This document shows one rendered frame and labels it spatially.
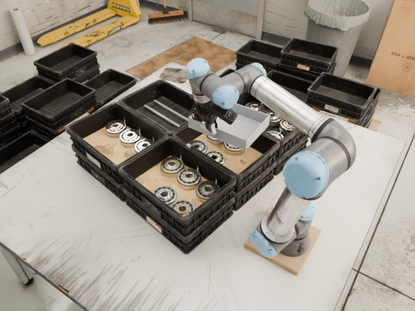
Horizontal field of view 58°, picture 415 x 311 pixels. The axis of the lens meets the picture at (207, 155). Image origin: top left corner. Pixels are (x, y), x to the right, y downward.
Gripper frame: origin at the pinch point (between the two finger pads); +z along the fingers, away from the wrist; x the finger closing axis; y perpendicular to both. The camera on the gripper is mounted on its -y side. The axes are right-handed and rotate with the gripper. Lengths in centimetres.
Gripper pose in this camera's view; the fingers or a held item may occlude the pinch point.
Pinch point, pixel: (216, 131)
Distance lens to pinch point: 149.5
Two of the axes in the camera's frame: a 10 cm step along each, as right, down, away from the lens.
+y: -8.7, -3.3, 3.7
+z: 1.5, 5.4, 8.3
